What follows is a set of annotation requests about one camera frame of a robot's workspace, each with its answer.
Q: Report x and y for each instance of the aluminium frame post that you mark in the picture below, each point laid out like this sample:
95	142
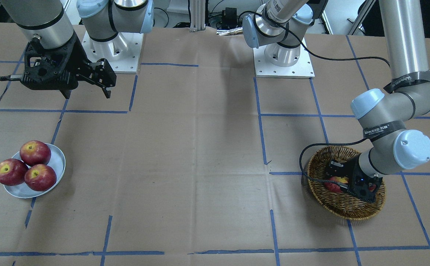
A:
197	14

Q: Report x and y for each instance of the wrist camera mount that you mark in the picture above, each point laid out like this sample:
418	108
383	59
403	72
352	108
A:
47	69
361	191

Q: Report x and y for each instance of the woven wicker basket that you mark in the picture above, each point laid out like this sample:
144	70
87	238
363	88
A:
327	191

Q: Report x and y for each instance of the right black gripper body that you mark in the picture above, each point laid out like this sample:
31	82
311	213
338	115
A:
75	53

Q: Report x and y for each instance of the plate apple back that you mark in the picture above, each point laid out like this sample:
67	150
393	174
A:
35	152
12	172

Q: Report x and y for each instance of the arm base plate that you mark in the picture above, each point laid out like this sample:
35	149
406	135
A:
123	52
274	61

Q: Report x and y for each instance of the plate apple front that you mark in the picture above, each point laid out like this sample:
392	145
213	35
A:
40	177

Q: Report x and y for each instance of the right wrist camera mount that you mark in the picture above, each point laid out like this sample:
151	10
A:
47	69

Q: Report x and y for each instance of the plate apple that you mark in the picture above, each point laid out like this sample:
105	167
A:
12	172
35	152
40	177

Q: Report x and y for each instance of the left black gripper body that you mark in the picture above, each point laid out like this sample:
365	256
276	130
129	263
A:
348	167

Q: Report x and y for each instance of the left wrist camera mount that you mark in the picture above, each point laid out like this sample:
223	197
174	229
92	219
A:
361	191

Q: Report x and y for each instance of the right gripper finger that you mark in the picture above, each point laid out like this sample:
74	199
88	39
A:
106	90

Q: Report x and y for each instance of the light blue plate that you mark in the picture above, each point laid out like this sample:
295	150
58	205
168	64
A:
57	162

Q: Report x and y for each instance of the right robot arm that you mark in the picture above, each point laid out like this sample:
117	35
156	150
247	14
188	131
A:
47	20

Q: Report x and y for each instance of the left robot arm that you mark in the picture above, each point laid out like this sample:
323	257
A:
280	24

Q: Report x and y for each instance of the black power adapter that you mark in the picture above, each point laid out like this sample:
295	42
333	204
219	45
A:
230	15

